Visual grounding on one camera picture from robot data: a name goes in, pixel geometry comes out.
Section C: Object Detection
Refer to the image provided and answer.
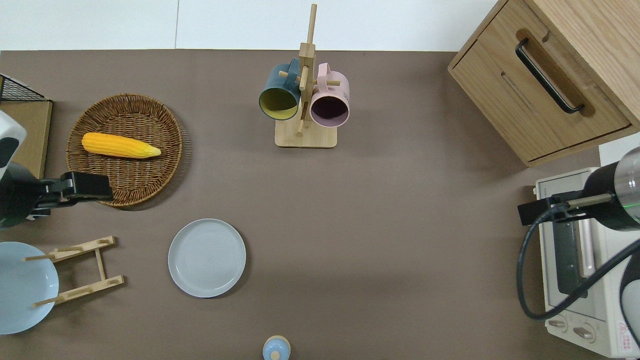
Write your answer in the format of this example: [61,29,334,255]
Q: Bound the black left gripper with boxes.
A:
[30,171,114,212]

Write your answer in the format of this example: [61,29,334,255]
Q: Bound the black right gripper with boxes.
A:
[517,192,587,227]

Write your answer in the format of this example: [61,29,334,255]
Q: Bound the gray round plate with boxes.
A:
[168,218,247,299]

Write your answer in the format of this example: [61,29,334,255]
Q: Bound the wooden plate rack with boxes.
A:
[22,236,126,307]

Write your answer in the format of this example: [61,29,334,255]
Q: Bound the light blue plate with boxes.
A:
[0,241,60,335]

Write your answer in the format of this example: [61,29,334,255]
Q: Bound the brown wicker basket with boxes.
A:
[66,93,183,208]

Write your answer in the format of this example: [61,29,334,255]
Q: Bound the yellow corn cob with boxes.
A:
[81,132,162,160]

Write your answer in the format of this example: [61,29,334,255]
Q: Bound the wooden drawer cabinet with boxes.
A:
[447,0,640,168]

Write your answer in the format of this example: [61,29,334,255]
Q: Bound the white toaster oven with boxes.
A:
[532,167,640,359]

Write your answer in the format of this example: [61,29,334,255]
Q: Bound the dark blue mug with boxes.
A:
[258,58,302,121]

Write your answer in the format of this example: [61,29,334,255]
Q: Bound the wooden mug tree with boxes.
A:
[274,4,338,149]

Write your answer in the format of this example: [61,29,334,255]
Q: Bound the pink mug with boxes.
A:
[309,63,351,128]

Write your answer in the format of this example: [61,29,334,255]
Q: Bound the small blue dome knob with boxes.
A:
[262,335,292,360]

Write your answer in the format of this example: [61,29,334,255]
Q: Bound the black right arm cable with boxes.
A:
[516,204,640,321]

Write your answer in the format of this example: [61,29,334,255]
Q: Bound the wire and wood shelf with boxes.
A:
[0,74,53,180]

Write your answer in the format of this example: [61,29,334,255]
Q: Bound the black cabinet handle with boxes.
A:
[515,38,586,115]

